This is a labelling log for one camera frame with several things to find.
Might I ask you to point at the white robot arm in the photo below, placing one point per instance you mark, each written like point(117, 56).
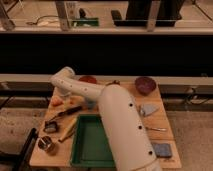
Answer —
point(126, 134)

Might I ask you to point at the small metal tin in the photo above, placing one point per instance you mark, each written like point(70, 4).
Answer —
point(51, 127)

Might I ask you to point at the brown grape bunch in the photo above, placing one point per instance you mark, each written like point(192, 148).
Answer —
point(114, 82)

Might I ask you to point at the black handled knife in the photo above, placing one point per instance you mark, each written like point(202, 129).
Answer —
point(67, 112)

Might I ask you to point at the red bowl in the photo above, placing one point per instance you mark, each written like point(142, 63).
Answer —
point(89, 79)

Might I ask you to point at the green plastic tray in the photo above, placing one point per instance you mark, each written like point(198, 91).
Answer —
point(90, 148)

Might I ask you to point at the black bar at table edge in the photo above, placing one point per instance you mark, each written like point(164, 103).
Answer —
point(20, 157)

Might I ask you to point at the blue plastic cup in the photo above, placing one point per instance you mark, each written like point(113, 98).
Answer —
point(90, 104)

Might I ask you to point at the grey blue cloth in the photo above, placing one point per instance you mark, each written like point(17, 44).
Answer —
point(147, 109)

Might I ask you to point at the purple bowl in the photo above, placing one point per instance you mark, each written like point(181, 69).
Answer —
point(145, 85)

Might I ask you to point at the blue sponge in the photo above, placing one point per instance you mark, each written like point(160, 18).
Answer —
point(162, 150)

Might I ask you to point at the metal fork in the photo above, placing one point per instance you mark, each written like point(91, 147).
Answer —
point(157, 129)

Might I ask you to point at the round metal cup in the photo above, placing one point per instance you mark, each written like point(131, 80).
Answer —
point(46, 144)

